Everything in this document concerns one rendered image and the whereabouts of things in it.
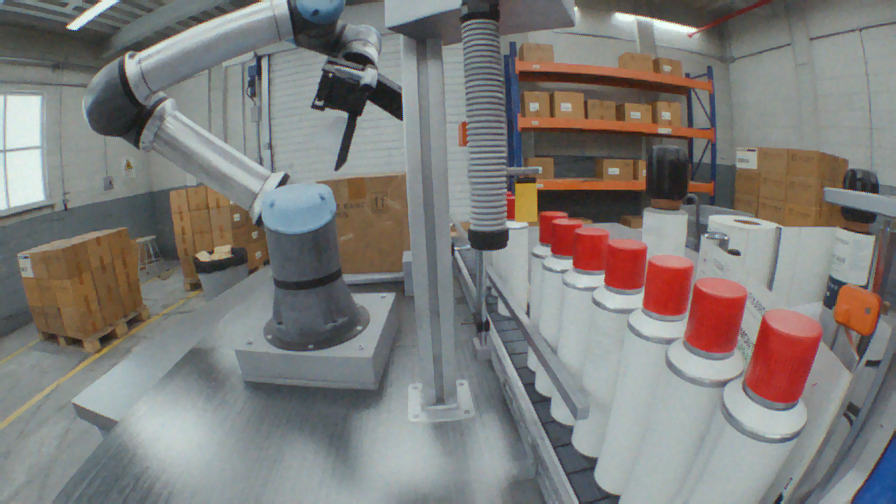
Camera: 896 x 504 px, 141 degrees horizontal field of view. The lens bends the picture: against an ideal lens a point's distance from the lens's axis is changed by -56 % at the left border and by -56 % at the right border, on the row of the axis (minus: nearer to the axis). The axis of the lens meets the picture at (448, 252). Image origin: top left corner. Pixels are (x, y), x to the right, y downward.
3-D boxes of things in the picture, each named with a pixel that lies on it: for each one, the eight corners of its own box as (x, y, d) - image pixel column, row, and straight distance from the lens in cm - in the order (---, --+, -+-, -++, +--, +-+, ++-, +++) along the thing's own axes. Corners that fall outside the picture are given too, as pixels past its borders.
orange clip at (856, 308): (874, 335, 25) (885, 297, 24) (863, 343, 23) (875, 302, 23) (837, 316, 26) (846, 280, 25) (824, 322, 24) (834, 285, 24)
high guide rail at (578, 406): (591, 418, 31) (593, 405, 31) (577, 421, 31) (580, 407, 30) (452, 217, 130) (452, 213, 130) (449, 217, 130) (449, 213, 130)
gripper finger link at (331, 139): (304, 168, 57) (320, 113, 60) (341, 177, 57) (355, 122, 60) (304, 163, 54) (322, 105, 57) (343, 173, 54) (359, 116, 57)
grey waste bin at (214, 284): (244, 341, 285) (226, 260, 266) (202, 337, 311) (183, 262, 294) (269, 318, 317) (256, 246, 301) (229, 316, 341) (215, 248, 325)
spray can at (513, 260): (530, 317, 64) (532, 198, 59) (501, 320, 63) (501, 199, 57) (522, 306, 69) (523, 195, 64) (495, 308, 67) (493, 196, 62)
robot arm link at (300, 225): (269, 287, 56) (254, 195, 53) (273, 261, 68) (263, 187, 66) (347, 274, 55) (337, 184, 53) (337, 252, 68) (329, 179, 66)
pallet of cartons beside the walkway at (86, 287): (151, 317, 396) (131, 226, 380) (94, 355, 351) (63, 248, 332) (90, 312, 491) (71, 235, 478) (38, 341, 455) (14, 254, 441)
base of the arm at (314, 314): (352, 343, 56) (343, 282, 52) (262, 345, 61) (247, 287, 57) (363, 303, 69) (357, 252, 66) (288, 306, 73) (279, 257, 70)
